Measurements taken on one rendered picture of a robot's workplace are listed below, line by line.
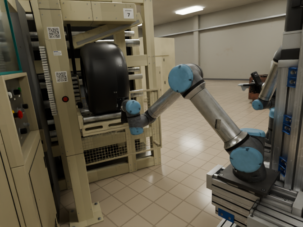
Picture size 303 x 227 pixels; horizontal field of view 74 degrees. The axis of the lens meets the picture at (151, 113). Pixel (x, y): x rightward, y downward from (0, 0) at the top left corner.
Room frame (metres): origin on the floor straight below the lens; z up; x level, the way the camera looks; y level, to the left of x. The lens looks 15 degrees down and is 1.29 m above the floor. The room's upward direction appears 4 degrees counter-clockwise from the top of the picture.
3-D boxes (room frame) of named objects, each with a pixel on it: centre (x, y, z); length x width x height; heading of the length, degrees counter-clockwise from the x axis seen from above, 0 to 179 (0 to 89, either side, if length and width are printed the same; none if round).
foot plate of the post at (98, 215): (1.51, 0.64, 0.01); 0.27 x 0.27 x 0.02; 22
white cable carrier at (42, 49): (1.45, 0.71, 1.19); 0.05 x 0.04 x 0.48; 22
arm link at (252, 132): (0.88, -0.46, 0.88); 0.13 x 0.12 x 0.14; 148
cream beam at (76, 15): (1.95, 0.41, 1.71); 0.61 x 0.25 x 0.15; 112
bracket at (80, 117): (1.56, 0.57, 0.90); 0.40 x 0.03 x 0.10; 22
